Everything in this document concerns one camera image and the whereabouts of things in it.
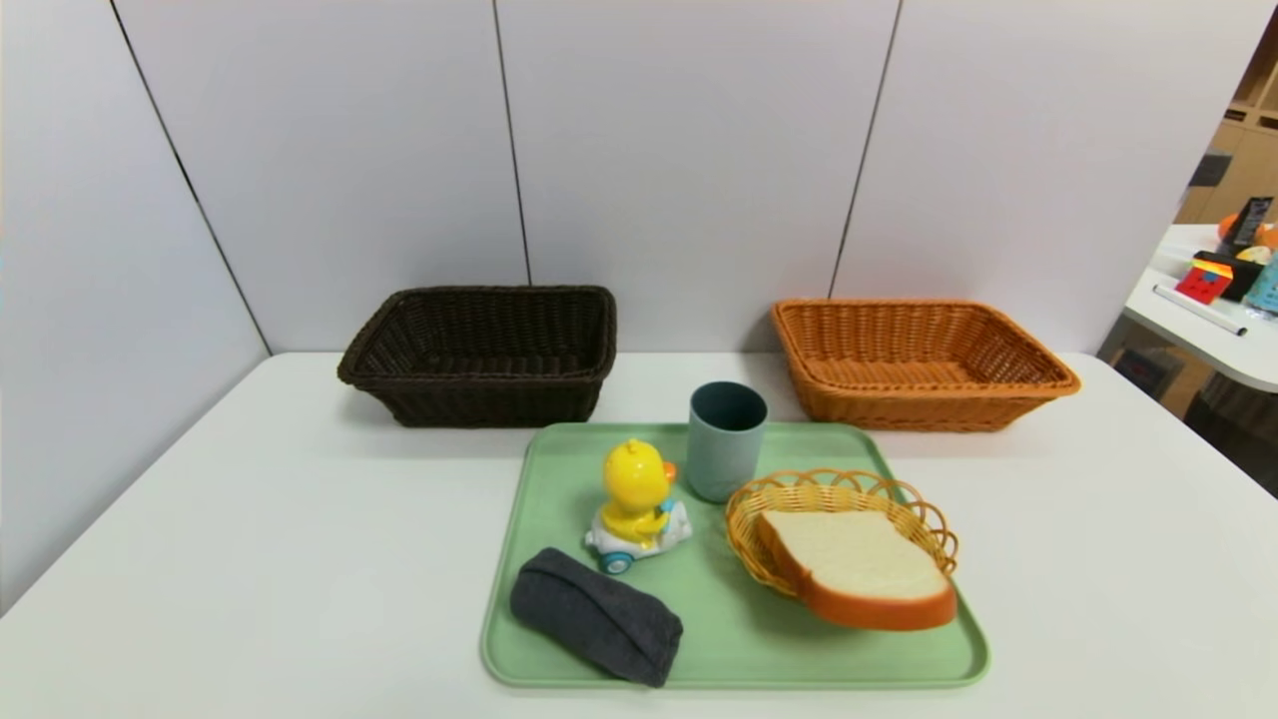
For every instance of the yellow duck toy car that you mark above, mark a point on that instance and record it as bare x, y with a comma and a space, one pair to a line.
634, 484

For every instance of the blue-grey plastic cup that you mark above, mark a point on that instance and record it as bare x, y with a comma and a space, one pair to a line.
724, 459

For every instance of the small round yellow wicker basket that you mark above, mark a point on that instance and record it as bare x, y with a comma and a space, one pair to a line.
799, 494

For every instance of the toy bread slice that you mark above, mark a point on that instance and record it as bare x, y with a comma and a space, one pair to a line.
859, 559

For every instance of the dark brown wicker basket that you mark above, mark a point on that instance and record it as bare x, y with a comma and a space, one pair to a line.
479, 399

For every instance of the orange rectangular wicker basket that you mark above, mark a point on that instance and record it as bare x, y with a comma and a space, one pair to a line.
899, 409

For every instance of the dark grey fabric pouch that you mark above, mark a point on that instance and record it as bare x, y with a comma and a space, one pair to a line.
599, 619

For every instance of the light green plastic tray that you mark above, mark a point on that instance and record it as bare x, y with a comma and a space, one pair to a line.
739, 639

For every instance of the white side table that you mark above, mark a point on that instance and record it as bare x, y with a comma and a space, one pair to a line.
1198, 340

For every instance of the white marker pen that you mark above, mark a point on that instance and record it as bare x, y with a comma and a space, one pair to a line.
1198, 311

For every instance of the red puzzle cube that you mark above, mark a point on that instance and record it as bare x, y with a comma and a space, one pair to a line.
1201, 285

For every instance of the orange ball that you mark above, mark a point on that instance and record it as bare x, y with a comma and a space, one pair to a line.
1227, 228

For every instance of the small black box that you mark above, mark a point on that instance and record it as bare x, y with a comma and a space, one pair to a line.
1248, 280

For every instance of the black remote control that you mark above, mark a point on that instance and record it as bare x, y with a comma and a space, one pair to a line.
1252, 222

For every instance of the teal patterned item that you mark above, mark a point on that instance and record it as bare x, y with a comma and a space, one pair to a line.
1266, 290

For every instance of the wooden shelf unit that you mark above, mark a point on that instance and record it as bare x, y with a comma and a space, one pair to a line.
1248, 170

